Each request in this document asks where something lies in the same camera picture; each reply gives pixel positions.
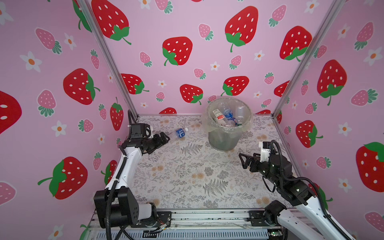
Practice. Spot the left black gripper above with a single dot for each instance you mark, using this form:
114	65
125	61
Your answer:
158	143

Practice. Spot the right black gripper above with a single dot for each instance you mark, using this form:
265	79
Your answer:
256	160

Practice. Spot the clear bottle blue label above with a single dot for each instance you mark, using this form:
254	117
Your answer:
178	134
227	112

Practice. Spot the clear bottle green cap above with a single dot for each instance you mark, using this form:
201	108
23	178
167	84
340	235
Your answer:
239	115

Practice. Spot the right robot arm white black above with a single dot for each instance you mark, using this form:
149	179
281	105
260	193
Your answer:
301	193

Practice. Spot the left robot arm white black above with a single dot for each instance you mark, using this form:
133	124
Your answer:
116	206

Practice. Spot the mesh waste bin with liner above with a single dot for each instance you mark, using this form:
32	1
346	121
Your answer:
225	138

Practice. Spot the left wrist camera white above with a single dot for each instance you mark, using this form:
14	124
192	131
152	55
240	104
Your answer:
148	133

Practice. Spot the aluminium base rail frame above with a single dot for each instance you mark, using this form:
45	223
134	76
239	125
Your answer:
221	224

